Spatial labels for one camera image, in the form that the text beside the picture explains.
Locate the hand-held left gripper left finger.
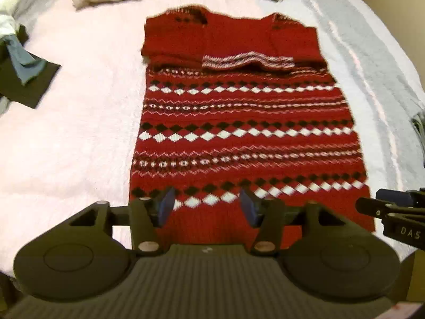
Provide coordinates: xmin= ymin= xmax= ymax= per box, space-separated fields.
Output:
xmin=68 ymin=186 xmax=176 ymax=257

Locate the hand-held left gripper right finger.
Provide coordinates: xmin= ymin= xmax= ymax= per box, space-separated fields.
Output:
xmin=239 ymin=188 xmax=346 ymax=257

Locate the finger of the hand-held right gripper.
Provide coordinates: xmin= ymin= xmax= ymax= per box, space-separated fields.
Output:
xmin=355 ymin=197 xmax=401 ymax=223
xmin=376 ymin=188 xmax=425 ymax=208

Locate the red patterned knit sweater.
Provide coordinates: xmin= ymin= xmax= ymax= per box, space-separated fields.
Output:
xmin=128 ymin=5 xmax=376 ymax=250

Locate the dark grey-green cloth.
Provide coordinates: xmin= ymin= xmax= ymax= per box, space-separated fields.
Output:
xmin=411 ymin=109 xmax=425 ymax=168

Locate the pink bed sheet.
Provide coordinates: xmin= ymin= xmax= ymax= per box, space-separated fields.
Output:
xmin=0 ymin=0 xmax=425 ymax=278

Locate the grey striped blanket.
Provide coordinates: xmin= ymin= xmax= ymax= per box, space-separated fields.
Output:
xmin=270 ymin=0 xmax=425 ymax=193

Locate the black cloth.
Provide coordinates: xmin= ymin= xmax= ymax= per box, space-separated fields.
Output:
xmin=0 ymin=23 xmax=62 ymax=110

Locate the grey-blue cloth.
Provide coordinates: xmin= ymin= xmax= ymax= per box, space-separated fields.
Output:
xmin=0 ymin=35 xmax=48 ymax=85

